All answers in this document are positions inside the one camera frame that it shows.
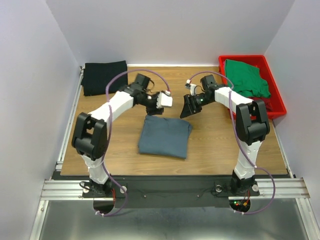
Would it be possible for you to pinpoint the blue-grey t-shirt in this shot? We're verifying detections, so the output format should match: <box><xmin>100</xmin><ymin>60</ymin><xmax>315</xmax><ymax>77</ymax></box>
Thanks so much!
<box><xmin>138</xmin><ymin>115</ymin><xmax>193</xmax><ymax>160</ymax></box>

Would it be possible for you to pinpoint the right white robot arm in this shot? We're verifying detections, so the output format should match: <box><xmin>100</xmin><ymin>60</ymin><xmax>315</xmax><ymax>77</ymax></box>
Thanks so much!
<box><xmin>180</xmin><ymin>75</ymin><xmax>270</xmax><ymax>194</ymax></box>

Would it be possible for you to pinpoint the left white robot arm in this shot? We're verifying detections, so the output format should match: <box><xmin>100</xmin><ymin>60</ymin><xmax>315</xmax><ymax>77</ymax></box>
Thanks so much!
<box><xmin>71</xmin><ymin>73</ymin><xmax>164</xmax><ymax>196</ymax></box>

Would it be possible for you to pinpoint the black folded t-shirt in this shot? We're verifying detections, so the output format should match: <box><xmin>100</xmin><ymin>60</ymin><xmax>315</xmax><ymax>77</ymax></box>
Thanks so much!
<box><xmin>81</xmin><ymin>60</ymin><xmax>128</xmax><ymax>97</ymax></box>

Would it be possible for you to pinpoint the green t-shirt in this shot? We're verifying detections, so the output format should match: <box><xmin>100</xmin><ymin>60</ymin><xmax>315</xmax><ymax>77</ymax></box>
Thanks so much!
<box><xmin>224</xmin><ymin>59</ymin><xmax>271</xmax><ymax>98</ymax></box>

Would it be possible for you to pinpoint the dark red t-shirt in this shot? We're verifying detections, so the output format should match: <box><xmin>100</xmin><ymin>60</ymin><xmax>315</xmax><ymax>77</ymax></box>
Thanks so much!
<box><xmin>260</xmin><ymin>97</ymin><xmax>273</xmax><ymax>112</ymax></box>

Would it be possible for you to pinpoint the red plastic bin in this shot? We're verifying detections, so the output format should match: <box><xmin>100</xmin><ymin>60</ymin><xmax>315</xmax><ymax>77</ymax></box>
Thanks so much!
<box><xmin>218</xmin><ymin>55</ymin><xmax>287</xmax><ymax>119</ymax></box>

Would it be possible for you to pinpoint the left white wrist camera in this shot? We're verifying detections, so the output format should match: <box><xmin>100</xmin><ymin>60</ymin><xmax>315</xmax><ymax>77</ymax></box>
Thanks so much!
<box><xmin>156</xmin><ymin>90</ymin><xmax>173</xmax><ymax>109</ymax></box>

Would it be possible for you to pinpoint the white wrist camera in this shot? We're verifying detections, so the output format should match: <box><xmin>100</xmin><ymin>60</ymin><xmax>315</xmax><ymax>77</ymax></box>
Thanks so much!
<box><xmin>156</xmin><ymin>90</ymin><xmax>173</xmax><ymax>109</ymax></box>
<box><xmin>184</xmin><ymin>79</ymin><xmax>198</xmax><ymax>96</ymax></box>

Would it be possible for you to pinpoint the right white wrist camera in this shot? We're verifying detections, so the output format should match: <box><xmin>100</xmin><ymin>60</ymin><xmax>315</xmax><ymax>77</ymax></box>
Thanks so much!
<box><xmin>184</xmin><ymin>79</ymin><xmax>198</xmax><ymax>96</ymax></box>

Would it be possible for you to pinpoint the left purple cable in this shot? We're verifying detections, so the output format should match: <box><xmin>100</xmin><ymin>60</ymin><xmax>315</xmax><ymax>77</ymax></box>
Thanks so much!
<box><xmin>93</xmin><ymin>69</ymin><xmax>173</xmax><ymax>217</ymax></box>

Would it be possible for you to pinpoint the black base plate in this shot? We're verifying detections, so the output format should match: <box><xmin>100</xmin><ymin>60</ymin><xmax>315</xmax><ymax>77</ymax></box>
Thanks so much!
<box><xmin>49</xmin><ymin>174</ymin><xmax>295</xmax><ymax>210</ymax></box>

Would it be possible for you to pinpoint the aluminium frame rail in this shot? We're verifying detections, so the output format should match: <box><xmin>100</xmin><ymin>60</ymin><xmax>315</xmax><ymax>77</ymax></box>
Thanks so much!
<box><xmin>40</xmin><ymin>178</ymin><xmax>310</xmax><ymax>201</ymax></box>

